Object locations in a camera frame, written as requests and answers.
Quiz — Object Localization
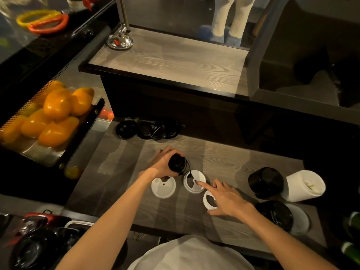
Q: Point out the orange plastic ring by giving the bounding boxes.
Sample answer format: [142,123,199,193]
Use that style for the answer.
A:
[27,13,69,35]

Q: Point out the white shirt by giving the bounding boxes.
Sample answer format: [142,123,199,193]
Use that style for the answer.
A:
[127,234,255,270]

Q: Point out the blue stool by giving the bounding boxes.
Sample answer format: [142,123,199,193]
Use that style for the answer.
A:
[196,24,225,44]

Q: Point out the clear juicer container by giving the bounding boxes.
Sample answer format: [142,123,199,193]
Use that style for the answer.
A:
[0,0,65,62]

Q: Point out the pile of oranges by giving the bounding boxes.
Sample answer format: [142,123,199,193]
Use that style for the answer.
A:
[1,80,95,147]

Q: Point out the clear plastic lids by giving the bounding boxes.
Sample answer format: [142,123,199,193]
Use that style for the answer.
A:
[285,204,310,235]

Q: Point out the person's left hand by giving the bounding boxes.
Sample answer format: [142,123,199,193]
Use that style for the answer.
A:
[138,145,186,180]

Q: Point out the person's right forearm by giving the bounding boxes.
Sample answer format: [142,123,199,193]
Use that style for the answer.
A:
[241,205,338,270]

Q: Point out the person's left forearm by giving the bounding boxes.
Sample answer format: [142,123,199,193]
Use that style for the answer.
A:
[55,171,155,270]

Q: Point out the dark metal organizer box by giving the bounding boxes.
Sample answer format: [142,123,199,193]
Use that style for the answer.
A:
[247,0,360,126]

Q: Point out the person's right hand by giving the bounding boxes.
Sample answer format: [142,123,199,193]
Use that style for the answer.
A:
[197,178,257,223]

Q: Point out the stack of white lids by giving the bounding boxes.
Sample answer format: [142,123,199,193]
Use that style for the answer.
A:
[281,170,327,203]

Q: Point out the chrome flag stand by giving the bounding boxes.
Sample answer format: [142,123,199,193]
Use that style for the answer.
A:
[106,0,134,50]

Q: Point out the yellow plastic ring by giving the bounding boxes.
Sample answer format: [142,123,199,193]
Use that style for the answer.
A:
[16,9,62,28]

